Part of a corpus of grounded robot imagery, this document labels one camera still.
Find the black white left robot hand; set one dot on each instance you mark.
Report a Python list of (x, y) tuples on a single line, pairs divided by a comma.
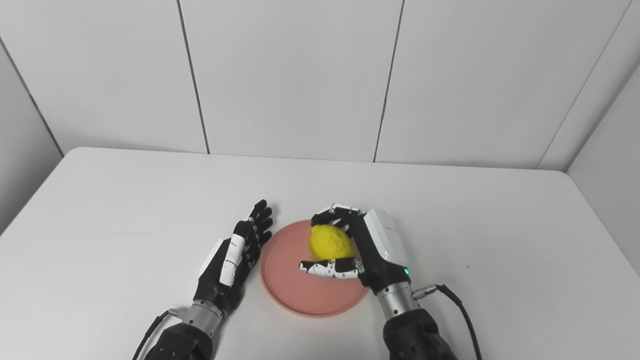
[(225, 270)]

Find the pink round plate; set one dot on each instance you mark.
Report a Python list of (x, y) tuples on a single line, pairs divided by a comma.
[(290, 290)]

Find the yellow lemon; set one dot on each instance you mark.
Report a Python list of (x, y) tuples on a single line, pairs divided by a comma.
[(330, 242)]

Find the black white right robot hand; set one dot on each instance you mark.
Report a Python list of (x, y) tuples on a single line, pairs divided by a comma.
[(380, 250)]

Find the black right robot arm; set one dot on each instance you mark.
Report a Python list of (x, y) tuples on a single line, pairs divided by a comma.
[(412, 330)]

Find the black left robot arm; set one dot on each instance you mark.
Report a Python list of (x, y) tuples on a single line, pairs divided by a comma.
[(185, 337)]

